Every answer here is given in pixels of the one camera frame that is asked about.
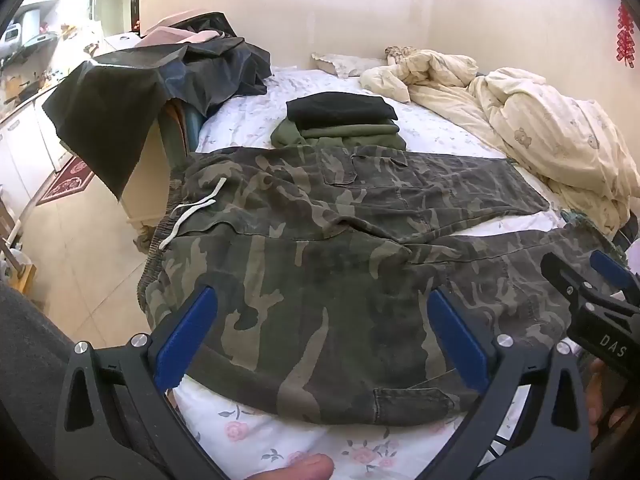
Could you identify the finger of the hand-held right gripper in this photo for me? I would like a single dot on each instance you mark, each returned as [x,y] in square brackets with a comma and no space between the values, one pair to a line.
[562,275]
[607,266]

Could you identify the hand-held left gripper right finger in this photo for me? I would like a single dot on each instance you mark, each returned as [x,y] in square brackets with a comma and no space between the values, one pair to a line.
[457,340]

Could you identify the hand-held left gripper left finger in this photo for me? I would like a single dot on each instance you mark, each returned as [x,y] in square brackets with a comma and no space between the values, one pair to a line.
[187,330]

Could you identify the camouflage pants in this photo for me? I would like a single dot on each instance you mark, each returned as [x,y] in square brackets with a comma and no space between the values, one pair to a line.
[300,270]

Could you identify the person's right hand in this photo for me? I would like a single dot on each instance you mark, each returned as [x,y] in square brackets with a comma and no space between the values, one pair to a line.
[600,400]

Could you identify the person's left hand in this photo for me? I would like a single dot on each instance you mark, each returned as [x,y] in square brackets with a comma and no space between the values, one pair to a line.
[300,467]

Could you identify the cream bear-print duvet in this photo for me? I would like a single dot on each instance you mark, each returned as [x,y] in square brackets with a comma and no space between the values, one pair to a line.
[550,125]

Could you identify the cardboard box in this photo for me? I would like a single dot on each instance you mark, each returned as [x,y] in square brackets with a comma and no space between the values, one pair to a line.
[20,272]

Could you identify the red floor mat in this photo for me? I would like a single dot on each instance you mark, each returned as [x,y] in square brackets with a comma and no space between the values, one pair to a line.
[67,182]

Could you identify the floral bed sheet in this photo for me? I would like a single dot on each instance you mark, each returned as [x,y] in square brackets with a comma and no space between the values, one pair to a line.
[440,125]

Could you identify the teal cushion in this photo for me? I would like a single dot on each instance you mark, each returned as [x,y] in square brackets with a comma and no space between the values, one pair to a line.
[192,127]

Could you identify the green folded garment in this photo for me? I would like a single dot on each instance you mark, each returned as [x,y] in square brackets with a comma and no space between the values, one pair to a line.
[350,135]

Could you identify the black draped cloth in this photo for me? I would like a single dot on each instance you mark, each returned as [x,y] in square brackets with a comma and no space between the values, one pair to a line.
[125,90]

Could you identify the white kitchen cabinets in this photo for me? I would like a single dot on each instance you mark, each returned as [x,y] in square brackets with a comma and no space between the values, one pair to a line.
[20,145]

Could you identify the black folded garment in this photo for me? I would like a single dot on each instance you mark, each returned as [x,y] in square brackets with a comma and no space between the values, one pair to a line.
[340,107]

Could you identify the brown patterned pillow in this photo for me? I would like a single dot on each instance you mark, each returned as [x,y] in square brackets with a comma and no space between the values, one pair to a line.
[400,52]

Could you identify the pink garment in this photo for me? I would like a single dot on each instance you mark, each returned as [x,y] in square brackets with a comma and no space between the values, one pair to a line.
[160,35]

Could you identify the white frilled pillow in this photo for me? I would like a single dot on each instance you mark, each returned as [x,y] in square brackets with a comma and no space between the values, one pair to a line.
[345,65]

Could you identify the range hood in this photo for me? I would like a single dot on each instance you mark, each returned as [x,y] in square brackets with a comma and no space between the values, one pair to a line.
[35,42]

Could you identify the white water heater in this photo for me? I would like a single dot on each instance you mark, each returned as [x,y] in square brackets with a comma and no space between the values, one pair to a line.
[30,22]

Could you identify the red firecracker wall decoration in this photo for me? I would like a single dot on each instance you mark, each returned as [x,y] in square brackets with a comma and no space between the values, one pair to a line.
[625,35]

